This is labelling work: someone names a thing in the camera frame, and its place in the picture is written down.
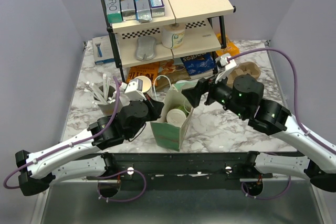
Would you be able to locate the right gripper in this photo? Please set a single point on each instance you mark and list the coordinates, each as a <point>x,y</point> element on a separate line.
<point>193,94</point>

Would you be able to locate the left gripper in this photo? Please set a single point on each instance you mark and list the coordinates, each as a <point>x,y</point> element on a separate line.
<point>154,107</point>

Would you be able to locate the stack of green paper cups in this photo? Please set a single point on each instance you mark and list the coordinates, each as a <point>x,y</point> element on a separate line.
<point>146,85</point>

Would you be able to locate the single green paper cup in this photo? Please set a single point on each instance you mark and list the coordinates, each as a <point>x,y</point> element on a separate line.
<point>177,116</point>

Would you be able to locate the green Fresh paper bag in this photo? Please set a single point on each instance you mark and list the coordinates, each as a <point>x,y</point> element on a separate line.
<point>170,129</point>

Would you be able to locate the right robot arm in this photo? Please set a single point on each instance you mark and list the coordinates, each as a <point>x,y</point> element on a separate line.
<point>317,162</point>

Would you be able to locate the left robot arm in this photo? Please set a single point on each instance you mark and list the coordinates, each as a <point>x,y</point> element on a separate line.
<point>65,160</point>

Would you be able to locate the stack of white plastic lids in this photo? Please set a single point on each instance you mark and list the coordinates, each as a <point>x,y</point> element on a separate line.
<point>182,81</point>

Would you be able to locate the brown chips bag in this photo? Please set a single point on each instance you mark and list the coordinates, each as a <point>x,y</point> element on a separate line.
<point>173,69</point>

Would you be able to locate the blue Doritos bag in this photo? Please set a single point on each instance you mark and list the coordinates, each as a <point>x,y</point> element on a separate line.
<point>199,63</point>

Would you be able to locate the grey straw holder cup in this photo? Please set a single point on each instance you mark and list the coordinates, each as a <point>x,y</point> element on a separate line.
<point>104,96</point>

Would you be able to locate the orange yellow snack bag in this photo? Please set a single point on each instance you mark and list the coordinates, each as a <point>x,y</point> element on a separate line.
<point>231,49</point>

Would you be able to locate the cardboard cup carrier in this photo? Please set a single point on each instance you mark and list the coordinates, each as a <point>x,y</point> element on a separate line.
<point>242,69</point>

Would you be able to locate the white patterned paper cup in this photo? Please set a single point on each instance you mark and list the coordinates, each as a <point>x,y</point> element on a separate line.
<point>173,35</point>

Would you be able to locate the beige three-tier shelf rack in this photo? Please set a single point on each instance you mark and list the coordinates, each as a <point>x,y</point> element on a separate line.
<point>204,32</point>

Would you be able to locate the blue razor package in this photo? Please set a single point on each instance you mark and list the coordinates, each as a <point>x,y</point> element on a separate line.
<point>102,50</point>

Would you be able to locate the silver blue RiO box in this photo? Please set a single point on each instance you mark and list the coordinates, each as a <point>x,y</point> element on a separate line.
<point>143,11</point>

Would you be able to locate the teal RiO box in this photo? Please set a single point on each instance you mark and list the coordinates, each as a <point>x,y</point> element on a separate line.
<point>113,11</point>

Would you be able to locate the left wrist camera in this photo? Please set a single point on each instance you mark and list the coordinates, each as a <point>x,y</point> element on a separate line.
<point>134,90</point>

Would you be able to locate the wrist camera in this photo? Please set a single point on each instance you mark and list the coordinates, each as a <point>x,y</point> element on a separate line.
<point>225,66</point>
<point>134,90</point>

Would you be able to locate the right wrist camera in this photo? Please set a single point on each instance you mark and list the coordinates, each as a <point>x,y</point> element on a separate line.
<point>225,66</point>

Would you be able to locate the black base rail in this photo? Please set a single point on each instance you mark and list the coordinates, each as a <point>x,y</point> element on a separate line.
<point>164,171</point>

